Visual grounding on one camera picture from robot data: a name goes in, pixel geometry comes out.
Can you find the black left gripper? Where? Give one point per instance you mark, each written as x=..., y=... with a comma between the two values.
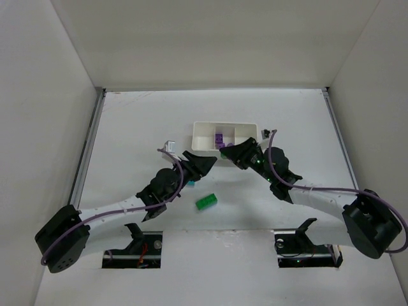
x=190, y=166

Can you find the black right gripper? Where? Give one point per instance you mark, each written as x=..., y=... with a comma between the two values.
x=248, y=156

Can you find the purple lego brick stack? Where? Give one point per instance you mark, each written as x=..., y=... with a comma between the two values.
x=219, y=141

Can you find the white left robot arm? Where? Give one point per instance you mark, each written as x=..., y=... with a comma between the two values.
x=69, y=233

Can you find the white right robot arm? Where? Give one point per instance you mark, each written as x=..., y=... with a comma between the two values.
x=366, y=223

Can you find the white three-compartment tray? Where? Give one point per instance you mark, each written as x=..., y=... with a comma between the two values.
x=235, y=133

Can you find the green lego brick block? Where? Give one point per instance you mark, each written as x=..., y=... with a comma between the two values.
x=206, y=202

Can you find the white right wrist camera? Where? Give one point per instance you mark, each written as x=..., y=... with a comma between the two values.
x=265, y=134

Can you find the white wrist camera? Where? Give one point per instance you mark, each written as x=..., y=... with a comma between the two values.
x=170, y=146
x=265, y=134

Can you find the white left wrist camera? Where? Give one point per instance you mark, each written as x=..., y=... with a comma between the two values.
x=170, y=146

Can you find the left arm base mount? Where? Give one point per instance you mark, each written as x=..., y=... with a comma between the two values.
x=142, y=252

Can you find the right aluminium frame rail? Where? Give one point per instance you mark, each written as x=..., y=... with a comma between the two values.
x=334, y=120

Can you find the aluminium frame rail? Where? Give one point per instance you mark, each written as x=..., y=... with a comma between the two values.
x=334, y=120
x=86, y=153

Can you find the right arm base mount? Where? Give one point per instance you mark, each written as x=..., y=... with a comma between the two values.
x=295, y=249

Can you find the left aluminium frame rail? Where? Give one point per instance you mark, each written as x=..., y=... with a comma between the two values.
x=86, y=153

